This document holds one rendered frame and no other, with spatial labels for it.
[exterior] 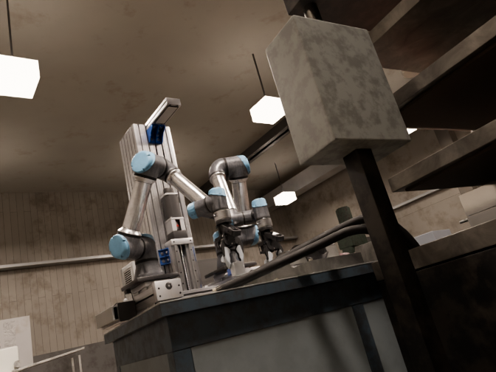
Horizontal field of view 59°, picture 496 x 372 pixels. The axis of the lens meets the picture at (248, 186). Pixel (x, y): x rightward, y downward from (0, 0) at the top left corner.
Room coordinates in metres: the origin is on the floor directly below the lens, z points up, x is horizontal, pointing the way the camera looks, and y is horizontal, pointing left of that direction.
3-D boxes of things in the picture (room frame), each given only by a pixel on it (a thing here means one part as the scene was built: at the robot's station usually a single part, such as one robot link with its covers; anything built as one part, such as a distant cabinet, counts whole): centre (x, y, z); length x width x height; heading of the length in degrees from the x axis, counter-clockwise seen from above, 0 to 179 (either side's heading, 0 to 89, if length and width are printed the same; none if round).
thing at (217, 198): (1.88, 0.15, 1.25); 0.09 x 0.08 x 0.11; 67
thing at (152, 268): (2.21, 0.60, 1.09); 0.15 x 0.15 x 0.10
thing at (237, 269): (1.89, 0.16, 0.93); 0.13 x 0.05 x 0.05; 33
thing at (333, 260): (1.89, -0.12, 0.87); 0.50 x 0.26 x 0.14; 33
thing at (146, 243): (2.21, 0.60, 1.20); 0.13 x 0.12 x 0.14; 157
